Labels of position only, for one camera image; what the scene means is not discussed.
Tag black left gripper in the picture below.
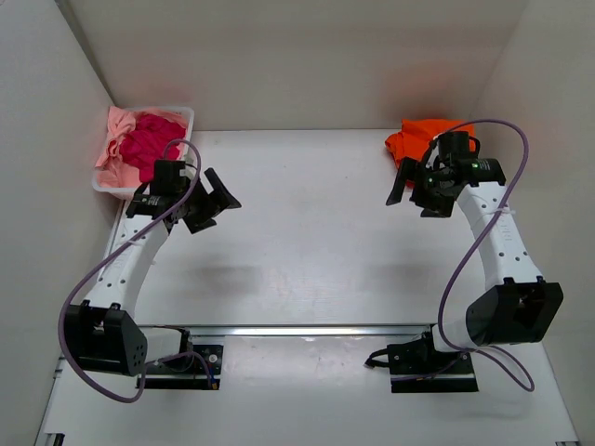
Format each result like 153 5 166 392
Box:
179 164 243 230

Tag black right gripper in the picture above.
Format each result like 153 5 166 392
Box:
387 158 454 219

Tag magenta t shirt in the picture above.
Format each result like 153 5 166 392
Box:
117 111 188 188

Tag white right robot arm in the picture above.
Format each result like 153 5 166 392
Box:
387 131 563 373

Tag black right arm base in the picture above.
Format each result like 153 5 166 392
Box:
364 324 479 394

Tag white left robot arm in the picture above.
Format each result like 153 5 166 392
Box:
62 160 241 376

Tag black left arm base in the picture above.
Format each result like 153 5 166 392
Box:
144 326 224 391

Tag orange folded t shirt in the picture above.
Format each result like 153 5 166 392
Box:
385 119 462 168

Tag white plastic basket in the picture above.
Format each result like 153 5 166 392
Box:
90 106 195 202

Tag pink t shirt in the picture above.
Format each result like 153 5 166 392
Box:
94 106 188 190

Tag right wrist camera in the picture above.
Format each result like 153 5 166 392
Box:
437 131 481 164

